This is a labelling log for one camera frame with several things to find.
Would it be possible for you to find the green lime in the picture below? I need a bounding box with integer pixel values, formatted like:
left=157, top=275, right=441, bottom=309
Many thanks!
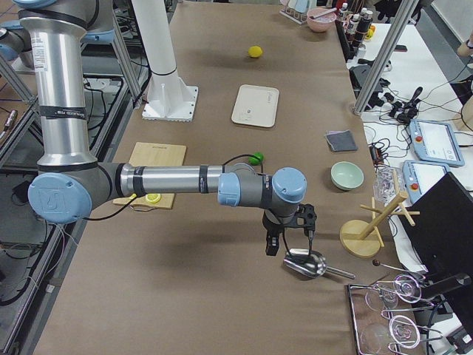
left=248, top=152, right=264, bottom=166

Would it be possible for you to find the wire glass rack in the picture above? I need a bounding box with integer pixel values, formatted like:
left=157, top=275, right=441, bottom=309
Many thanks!
left=347, top=271, right=453, bottom=354

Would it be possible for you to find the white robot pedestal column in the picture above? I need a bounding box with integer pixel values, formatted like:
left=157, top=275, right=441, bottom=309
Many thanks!
left=132, top=0, right=199, bottom=122

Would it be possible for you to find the white rabbit print tray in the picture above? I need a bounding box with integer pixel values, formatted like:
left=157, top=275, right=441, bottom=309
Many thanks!
left=231, top=84, right=279, bottom=128

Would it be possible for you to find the black monitor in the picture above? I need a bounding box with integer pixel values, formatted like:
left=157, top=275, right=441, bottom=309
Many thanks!
left=401, top=172, right=472, bottom=276

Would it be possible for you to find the mint green bowl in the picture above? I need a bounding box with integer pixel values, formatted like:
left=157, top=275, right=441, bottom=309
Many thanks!
left=330, top=161, right=364, bottom=191

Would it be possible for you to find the teach pendant far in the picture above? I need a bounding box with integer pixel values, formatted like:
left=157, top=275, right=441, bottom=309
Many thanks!
left=409, top=119, right=465, bottom=166

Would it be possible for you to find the lemon slice near handle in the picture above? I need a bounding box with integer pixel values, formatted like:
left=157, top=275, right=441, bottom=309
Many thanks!
left=145, top=193, right=162, bottom=204

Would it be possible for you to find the yellow lemon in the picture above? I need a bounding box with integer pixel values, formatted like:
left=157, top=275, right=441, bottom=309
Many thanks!
left=248, top=45, right=263, bottom=58

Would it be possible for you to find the teach pendant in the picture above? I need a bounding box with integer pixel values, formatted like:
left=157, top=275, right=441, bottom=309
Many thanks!
left=409, top=119, right=465, bottom=166
left=402, top=160, right=450, bottom=203

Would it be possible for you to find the pink bowl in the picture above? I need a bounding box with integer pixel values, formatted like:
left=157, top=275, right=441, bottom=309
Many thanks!
left=307, top=8, right=337, bottom=33

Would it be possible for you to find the grey folded cloth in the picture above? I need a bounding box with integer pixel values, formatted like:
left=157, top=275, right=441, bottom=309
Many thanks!
left=324, top=130, right=358, bottom=152

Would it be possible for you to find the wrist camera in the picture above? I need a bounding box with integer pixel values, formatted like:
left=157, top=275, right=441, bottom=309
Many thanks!
left=294, top=203, right=317, bottom=231

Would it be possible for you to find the teach pendant near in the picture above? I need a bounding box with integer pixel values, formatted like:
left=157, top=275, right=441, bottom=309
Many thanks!
left=402, top=160, right=450, bottom=203

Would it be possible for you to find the bamboo cutting board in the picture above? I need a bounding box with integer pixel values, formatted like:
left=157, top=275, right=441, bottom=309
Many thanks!
left=112, top=142, right=187, bottom=212

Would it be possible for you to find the aluminium frame post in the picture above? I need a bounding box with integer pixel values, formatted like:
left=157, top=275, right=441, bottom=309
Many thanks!
left=353, top=0, right=419, bottom=116

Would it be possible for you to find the metal scoop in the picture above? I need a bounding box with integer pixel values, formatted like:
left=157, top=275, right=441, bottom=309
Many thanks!
left=283, top=248, right=355, bottom=280

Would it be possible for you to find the wooden mug tree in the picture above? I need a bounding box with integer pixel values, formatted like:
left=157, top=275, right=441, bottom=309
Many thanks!
left=339, top=170, right=421, bottom=258

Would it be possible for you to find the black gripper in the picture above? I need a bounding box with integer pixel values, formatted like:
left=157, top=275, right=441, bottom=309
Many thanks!
left=262, top=209, right=297, bottom=257

